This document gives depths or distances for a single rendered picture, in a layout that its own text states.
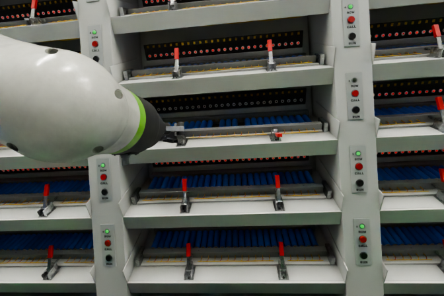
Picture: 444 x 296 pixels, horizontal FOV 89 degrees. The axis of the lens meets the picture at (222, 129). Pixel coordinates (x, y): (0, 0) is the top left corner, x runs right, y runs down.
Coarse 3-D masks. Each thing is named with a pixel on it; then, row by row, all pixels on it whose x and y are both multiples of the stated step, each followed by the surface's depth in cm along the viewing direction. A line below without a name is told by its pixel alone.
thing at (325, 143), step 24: (312, 120) 72; (336, 120) 59; (168, 144) 65; (192, 144) 64; (216, 144) 63; (240, 144) 62; (264, 144) 61; (288, 144) 61; (312, 144) 60; (336, 144) 60
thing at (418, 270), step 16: (384, 224) 73; (400, 224) 72; (416, 224) 72; (432, 224) 71; (384, 240) 68; (400, 240) 67; (416, 240) 67; (432, 240) 67; (384, 256) 65; (400, 256) 65; (416, 256) 64; (432, 256) 64; (384, 272) 58; (400, 272) 61; (416, 272) 60; (432, 272) 60; (384, 288) 60; (400, 288) 59; (416, 288) 59; (432, 288) 58
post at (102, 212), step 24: (120, 0) 71; (96, 24) 64; (120, 48) 69; (120, 168) 65; (96, 192) 65; (120, 192) 64; (96, 216) 65; (120, 216) 65; (96, 240) 65; (120, 240) 65; (96, 264) 65; (120, 264) 65; (96, 288) 66; (120, 288) 65
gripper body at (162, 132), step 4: (160, 116) 40; (160, 120) 39; (160, 124) 38; (164, 124) 40; (168, 124) 41; (160, 128) 38; (164, 128) 40; (160, 132) 38; (164, 132) 40; (168, 132) 41; (160, 136) 39; (156, 140) 38; (152, 144) 38; (148, 148) 39
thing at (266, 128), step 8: (192, 128) 69; (200, 128) 68; (208, 128) 68; (216, 128) 67; (224, 128) 67; (232, 128) 66; (240, 128) 66; (248, 128) 66; (256, 128) 65; (264, 128) 65; (280, 128) 65; (288, 128) 65; (296, 128) 65; (304, 128) 64; (312, 128) 64; (320, 128) 64; (192, 136) 68; (216, 136) 65; (224, 136) 65
